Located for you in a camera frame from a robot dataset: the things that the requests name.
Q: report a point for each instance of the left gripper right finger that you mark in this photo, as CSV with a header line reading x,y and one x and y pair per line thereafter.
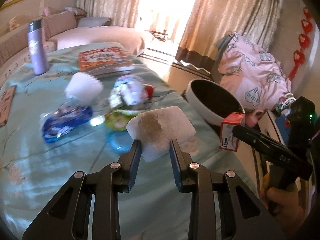
x,y
220,201

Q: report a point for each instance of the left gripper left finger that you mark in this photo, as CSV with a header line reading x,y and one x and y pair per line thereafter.
x,y
87,204

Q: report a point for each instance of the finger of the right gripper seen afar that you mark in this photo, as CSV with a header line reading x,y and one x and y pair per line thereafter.
x,y
273,151

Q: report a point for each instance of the red white milk carton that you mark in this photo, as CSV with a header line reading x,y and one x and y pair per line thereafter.
x,y
227,140

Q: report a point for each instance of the white sponge block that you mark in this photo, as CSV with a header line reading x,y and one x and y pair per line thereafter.
x,y
156,128

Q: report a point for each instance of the white black trash bin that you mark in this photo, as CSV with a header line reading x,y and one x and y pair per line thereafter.
x,y
211,101

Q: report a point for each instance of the right hand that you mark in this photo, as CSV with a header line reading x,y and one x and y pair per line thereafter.
x,y
288,212

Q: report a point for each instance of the pink heart pattern quilt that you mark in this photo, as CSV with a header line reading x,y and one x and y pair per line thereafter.
x,y
250,73

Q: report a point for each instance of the green snack wrapper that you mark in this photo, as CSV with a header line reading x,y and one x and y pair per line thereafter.
x,y
118,119

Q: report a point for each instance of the blue snack wrapper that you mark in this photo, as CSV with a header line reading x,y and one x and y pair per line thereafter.
x,y
64,120

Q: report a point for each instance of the teal floral tablecloth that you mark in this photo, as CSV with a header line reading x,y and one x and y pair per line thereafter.
x,y
32,171

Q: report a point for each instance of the silver foil snack wrapper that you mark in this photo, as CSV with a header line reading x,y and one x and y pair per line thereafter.
x,y
128,90

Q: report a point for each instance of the white paper cupcake liners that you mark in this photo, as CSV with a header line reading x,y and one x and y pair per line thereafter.
x,y
83,88

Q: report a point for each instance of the right beige curtain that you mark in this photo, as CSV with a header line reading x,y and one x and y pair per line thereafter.
x,y
211,20

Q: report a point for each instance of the phone with pink case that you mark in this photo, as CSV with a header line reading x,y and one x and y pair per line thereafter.
x,y
6,100

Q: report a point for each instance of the orange red picture book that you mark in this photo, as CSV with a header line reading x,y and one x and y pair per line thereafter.
x,y
103,61

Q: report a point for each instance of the beige sofa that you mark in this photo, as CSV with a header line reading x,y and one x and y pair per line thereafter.
x,y
62,31

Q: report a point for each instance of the purple thermos bottle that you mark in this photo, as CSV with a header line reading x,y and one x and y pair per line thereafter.
x,y
35,43

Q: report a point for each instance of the red heart wall decorations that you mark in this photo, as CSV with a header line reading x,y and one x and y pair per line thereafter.
x,y
304,43

